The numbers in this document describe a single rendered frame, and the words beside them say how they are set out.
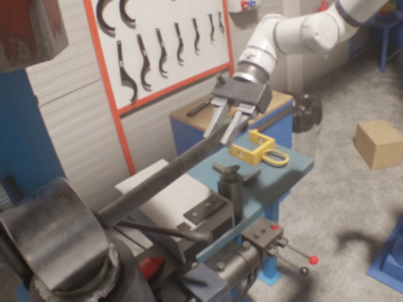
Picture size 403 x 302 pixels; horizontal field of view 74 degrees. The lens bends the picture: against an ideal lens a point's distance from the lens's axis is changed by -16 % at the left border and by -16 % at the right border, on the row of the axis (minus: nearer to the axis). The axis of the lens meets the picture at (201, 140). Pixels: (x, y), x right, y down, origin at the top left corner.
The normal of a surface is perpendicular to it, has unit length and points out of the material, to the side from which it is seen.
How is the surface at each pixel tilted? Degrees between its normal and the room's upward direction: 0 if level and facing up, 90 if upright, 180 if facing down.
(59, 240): 59
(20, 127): 90
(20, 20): 90
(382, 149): 90
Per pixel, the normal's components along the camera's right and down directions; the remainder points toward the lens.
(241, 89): -0.50, -0.43
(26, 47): 0.14, 0.50
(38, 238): 0.45, -0.38
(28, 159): 0.65, 0.31
